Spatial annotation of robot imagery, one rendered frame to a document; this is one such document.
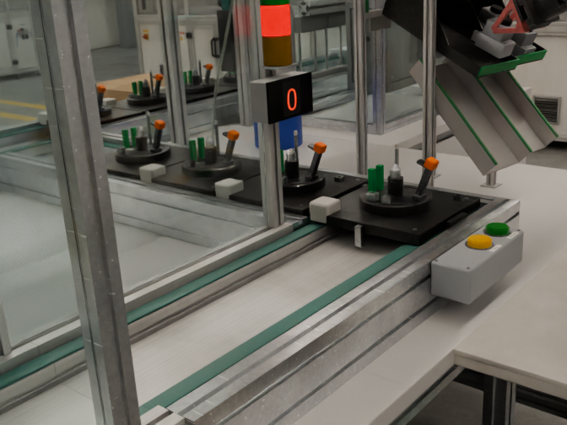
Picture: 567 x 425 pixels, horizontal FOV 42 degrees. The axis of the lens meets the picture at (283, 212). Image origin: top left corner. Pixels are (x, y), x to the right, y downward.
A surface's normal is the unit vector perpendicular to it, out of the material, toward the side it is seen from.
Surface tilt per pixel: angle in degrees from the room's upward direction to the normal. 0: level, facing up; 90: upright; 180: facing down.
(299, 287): 0
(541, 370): 0
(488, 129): 45
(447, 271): 90
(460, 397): 0
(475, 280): 90
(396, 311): 90
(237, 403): 90
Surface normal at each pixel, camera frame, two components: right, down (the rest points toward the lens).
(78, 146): 0.77, 0.17
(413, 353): -0.05, -0.94
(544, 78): -0.63, 0.29
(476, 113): 0.42, -0.51
